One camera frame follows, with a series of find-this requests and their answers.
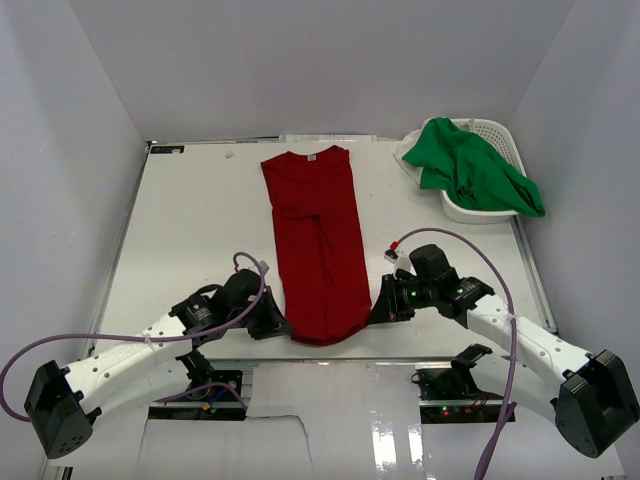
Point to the green t shirt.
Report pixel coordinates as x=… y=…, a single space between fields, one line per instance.
x=473 y=174

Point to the white plastic laundry basket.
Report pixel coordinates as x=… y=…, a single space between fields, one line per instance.
x=500 y=138

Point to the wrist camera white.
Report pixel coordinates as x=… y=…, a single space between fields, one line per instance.
x=398 y=258
x=261 y=267

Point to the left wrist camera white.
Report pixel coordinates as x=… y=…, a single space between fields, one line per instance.
x=261 y=267

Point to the red t shirt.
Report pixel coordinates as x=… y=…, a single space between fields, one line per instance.
x=319 y=244

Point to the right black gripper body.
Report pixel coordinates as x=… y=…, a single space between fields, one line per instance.
x=391 y=298

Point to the white t shirt in basket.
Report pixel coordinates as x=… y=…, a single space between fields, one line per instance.
x=406 y=144

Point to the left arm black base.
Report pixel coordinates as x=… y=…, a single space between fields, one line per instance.
x=215 y=403

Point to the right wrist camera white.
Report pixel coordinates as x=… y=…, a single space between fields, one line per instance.
x=398 y=258

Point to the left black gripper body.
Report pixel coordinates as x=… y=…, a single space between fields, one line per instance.
x=265 y=314

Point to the black label sticker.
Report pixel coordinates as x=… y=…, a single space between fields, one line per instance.
x=166 y=149

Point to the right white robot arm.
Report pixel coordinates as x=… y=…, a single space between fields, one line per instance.
x=588 y=397

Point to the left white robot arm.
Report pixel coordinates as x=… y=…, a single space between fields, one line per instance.
x=66 y=404

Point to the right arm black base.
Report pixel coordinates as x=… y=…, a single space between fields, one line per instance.
x=443 y=402

